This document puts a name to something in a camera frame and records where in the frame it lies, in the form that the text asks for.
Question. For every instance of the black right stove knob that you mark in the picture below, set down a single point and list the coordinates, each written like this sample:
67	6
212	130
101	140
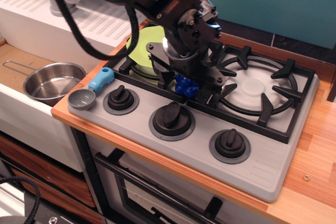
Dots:
230	146

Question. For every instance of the oven door with handle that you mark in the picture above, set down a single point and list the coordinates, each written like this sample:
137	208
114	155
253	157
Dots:
152	203

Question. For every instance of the black middle stove knob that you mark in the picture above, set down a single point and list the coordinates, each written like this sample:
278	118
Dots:
172	122

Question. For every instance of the white toy sink unit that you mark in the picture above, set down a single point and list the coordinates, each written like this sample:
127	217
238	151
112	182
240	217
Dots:
31	37

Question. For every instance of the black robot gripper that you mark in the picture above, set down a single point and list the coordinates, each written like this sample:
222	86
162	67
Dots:
199	66

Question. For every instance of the blue grey toy spoon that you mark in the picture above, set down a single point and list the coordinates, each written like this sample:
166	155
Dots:
84	99

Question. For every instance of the black left burner grate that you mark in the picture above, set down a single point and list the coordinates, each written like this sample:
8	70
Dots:
127	72

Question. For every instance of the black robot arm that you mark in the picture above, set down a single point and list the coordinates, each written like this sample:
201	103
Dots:
188	47

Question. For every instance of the black right burner grate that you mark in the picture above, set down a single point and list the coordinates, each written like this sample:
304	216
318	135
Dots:
265	98

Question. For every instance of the lime green plastic plate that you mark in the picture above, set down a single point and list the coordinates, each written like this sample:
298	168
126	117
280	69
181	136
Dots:
140	55

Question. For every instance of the black left stove knob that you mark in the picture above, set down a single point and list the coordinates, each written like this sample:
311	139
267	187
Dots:
121	101

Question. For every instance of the black burner grate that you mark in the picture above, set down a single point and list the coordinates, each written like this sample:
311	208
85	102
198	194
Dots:
127	72
265	98

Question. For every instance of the stainless steel pot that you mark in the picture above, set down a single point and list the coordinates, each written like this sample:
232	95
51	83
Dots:
50	83

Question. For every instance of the wooden drawer front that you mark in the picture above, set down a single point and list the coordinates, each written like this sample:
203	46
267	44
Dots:
59	185

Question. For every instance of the grey toy stove top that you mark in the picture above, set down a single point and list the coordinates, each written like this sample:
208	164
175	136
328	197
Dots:
262	174

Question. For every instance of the blue toy blueberry cluster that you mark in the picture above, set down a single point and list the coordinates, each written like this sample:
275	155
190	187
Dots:
186	87

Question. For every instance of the black stove knob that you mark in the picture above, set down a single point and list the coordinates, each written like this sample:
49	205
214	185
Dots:
230	146
172	122
121	101

